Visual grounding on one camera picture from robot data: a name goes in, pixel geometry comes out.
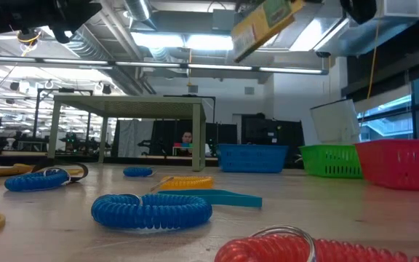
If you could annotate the green plastic basket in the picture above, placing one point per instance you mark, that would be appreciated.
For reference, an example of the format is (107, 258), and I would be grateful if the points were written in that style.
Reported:
(329, 162)

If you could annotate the blue plastic basket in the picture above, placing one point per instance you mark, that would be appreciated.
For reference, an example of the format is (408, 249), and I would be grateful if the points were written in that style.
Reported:
(251, 160)

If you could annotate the teal rubber band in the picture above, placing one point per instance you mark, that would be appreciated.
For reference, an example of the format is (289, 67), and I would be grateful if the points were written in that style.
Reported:
(227, 198)

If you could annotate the yellow coil wristband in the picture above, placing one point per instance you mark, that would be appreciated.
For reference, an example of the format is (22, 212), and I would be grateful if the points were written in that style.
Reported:
(191, 182)

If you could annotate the red coil wristband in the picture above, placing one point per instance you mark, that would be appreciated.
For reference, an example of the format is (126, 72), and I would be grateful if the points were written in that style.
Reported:
(267, 251)

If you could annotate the small blue coil wristband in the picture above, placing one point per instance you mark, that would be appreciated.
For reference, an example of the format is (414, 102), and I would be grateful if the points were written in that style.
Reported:
(136, 172)

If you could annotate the large blue coil wristband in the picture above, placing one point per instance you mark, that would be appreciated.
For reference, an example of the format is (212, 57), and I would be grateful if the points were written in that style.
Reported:
(151, 213)

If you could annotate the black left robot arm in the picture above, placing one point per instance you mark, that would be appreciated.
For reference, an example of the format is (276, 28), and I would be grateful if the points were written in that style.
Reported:
(31, 12)

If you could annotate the black equipment cabinet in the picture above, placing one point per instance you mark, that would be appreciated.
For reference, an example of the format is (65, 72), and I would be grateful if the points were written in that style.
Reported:
(289, 131)

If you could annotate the long ceiling light bar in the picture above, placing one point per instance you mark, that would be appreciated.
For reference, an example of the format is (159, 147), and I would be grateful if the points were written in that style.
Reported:
(216, 67)

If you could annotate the red plastic basket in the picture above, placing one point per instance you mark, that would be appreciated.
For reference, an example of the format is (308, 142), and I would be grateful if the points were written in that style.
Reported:
(395, 163)

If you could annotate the person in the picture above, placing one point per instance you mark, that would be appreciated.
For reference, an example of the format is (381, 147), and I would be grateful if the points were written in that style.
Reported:
(187, 137)

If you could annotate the green perforated metal shelf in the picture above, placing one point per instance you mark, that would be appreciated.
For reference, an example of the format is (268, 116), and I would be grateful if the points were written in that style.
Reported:
(133, 107)

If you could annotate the white curtain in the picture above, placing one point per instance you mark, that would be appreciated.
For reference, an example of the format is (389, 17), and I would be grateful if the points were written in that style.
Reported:
(135, 138)

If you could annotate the silver air duct box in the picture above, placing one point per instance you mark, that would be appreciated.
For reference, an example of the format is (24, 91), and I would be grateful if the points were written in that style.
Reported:
(355, 36)

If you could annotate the silver spiral duct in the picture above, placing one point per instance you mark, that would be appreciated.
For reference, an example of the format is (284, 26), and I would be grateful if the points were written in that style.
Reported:
(86, 47)

